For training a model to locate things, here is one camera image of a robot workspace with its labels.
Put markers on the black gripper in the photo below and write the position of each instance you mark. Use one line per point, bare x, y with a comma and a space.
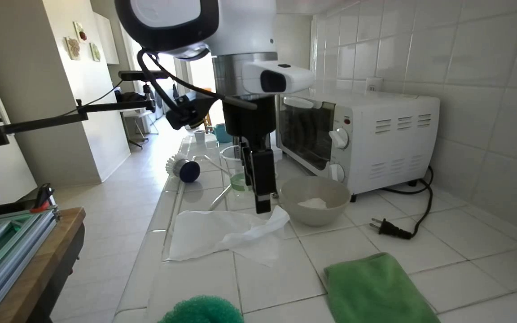
250, 120

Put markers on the white napkin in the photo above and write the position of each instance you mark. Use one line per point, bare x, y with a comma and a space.
211, 236

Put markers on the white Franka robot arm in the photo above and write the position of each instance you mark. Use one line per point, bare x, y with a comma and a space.
241, 25

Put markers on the white toaster oven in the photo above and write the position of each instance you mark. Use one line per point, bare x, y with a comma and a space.
385, 138

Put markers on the glass cup with green liquid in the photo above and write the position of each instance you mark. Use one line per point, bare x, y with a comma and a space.
234, 173

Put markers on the metal spoon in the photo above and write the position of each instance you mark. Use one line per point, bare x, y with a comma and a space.
220, 199

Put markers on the teal plastic bowl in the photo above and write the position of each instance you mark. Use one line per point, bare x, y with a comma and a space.
221, 134

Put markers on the grey bowl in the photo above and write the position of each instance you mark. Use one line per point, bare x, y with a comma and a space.
315, 200

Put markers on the round green scrubber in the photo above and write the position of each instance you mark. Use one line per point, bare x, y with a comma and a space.
202, 312

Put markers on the green cloth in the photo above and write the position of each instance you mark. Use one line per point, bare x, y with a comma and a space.
378, 290

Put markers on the wooden table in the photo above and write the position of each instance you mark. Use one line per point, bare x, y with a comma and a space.
37, 276

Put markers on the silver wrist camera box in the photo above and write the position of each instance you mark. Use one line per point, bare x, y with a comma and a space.
279, 78

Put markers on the black bar camera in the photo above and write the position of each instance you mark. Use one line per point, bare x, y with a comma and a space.
144, 77

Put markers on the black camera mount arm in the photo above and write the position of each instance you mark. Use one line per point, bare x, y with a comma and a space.
44, 121

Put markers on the green metal rail frame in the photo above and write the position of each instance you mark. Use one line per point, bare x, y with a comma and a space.
8, 240

